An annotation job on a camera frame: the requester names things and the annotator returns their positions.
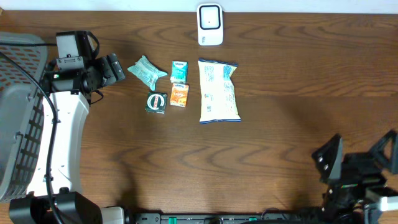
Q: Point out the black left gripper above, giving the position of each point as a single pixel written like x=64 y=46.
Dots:
x=104 y=64

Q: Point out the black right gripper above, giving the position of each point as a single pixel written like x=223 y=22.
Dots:
x=357 y=170

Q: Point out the light teal crinkled packet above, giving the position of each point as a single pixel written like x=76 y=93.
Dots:
x=144 y=70

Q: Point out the dark green square packet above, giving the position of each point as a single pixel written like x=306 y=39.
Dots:
x=156 y=102

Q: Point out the teal tissue pack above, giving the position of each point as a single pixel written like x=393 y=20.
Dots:
x=179 y=72

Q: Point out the orange white tissue pack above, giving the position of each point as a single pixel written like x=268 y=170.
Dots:
x=179 y=94

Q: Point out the cream snack bag blue trim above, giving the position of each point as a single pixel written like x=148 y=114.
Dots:
x=218 y=100

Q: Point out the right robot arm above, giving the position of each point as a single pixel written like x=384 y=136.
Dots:
x=353 y=210

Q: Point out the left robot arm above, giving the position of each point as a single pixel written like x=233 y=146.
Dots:
x=44 y=105

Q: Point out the white barcode scanner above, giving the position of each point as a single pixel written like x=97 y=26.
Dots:
x=210 y=24

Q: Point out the grey plastic mesh basket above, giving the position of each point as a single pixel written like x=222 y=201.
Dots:
x=22 y=113

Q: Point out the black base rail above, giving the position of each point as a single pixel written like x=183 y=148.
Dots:
x=156 y=218

